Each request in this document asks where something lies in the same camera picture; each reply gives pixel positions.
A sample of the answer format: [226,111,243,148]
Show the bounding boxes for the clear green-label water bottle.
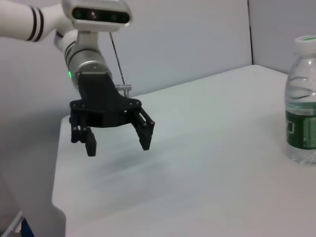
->
[285,35,316,165]

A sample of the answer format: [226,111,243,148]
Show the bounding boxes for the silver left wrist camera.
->
[61,0,131,54]

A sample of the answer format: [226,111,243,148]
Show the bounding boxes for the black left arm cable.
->
[108,31,133,97]

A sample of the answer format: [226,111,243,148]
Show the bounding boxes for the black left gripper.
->
[69,71,156,157]

